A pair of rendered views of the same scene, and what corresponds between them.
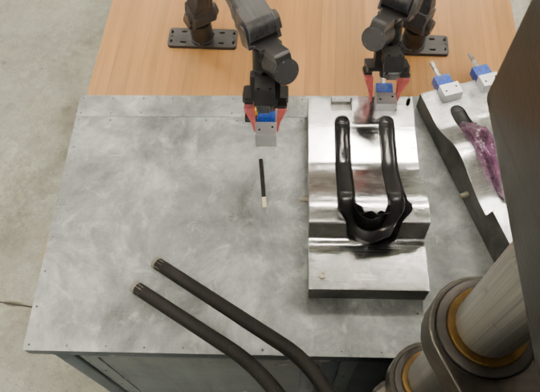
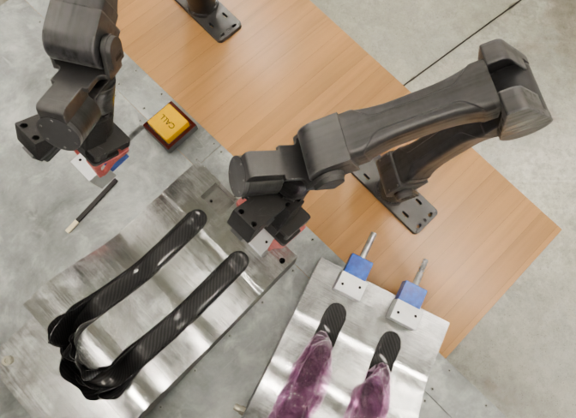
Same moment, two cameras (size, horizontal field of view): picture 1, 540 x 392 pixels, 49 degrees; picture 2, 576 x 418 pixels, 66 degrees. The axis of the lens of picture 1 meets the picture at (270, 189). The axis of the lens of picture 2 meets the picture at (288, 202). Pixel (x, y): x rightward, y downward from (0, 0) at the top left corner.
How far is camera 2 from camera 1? 98 cm
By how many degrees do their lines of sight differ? 18
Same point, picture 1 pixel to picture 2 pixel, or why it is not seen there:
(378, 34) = (242, 177)
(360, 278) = (38, 397)
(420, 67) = (372, 223)
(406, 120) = (259, 279)
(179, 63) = (157, 14)
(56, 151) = not seen: hidden behind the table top
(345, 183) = (117, 292)
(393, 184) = (158, 339)
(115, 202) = not seen: outside the picture
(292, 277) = (14, 324)
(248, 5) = (72, 5)
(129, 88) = not seen: hidden behind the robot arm
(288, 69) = (62, 134)
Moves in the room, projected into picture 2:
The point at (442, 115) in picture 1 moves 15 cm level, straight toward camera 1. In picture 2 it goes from (315, 302) to (237, 337)
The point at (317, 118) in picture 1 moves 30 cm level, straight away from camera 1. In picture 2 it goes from (177, 193) to (297, 95)
